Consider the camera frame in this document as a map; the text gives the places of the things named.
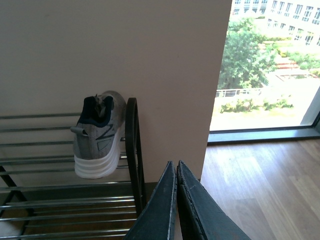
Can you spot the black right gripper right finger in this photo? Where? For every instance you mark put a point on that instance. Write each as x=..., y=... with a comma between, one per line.
x=200, y=216

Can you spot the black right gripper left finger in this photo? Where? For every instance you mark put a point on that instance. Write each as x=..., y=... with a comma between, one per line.
x=157, y=220

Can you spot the grey sneaker one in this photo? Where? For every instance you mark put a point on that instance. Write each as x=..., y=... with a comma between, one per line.
x=97, y=135

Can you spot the black metal shoe rack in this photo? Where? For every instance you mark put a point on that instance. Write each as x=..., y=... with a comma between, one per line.
x=42, y=198

